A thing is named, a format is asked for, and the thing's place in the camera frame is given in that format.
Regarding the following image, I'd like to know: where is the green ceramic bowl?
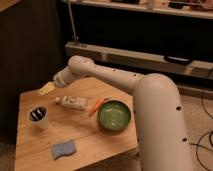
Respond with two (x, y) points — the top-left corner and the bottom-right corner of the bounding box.
(97, 100), (131, 131)

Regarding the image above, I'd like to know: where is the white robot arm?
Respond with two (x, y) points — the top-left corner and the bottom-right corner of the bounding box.
(39, 56), (193, 171)

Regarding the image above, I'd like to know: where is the white cup with black items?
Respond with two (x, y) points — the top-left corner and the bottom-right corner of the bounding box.
(27, 106), (49, 130)

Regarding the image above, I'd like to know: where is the white plastic bottle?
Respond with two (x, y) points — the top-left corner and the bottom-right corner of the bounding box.
(55, 96), (87, 110)

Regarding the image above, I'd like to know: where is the wooden table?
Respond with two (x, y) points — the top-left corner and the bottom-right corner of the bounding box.
(15, 78), (137, 171)

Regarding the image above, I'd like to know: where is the orange carrot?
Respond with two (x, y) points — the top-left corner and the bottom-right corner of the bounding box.
(88, 98), (109, 117)

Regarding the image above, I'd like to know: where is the blue sponge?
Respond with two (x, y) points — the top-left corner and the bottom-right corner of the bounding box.
(51, 140), (77, 160)

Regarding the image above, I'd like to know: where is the lower wooden shelf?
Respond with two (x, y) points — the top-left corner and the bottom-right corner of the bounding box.
(65, 42), (213, 78)

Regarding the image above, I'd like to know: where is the wooden shelf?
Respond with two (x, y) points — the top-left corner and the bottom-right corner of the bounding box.
(65, 42), (213, 78)
(62, 0), (213, 20)

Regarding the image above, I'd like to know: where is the metal stand pole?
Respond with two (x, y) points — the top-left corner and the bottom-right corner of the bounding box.
(67, 0), (79, 46)

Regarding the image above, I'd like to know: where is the upper wooden shelf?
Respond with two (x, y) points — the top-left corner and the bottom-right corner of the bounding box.
(62, 0), (213, 20)

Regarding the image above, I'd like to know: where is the black handle on shelf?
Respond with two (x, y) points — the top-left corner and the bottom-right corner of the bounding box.
(164, 56), (193, 65)

